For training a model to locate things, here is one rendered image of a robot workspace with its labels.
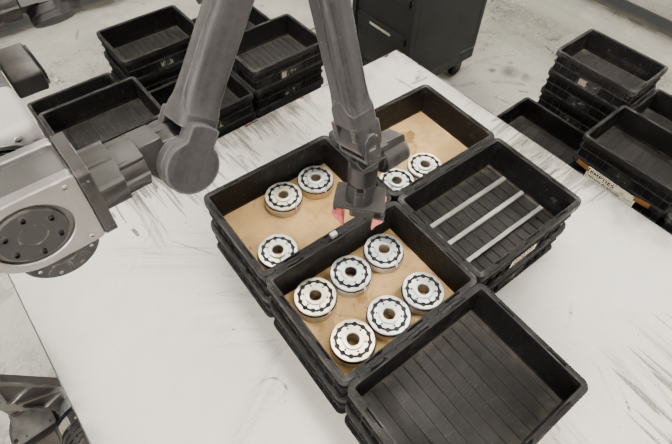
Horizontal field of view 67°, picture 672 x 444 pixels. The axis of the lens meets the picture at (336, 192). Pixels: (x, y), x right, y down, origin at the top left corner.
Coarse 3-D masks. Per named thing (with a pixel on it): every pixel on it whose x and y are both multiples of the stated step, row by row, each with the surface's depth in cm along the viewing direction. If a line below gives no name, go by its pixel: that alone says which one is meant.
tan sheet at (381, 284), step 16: (400, 240) 135; (416, 256) 132; (400, 272) 129; (432, 272) 129; (368, 288) 126; (384, 288) 126; (400, 288) 126; (448, 288) 127; (352, 304) 123; (368, 304) 123; (304, 320) 120; (336, 320) 120; (416, 320) 121; (320, 336) 118; (352, 368) 113
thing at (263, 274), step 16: (304, 144) 143; (336, 144) 144; (272, 160) 139; (240, 176) 135; (208, 192) 131; (208, 208) 129; (224, 224) 125; (352, 224) 126; (240, 240) 122; (320, 240) 123; (256, 272) 118; (272, 272) 117
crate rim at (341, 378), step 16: (400, 208) 130; (416, 224) 127; (336, 240) 123; (432, 240) 124; (304, 256) 120; (448, 256) 121; (464, 272) 118; (272, 288) 114; (464, 288) 115; (288, 304) 112; (448, 304) 113; (304, 336) 109; (400, 336) 108; (320, 352) 105; (384, 352) 105; (336, 368) 103
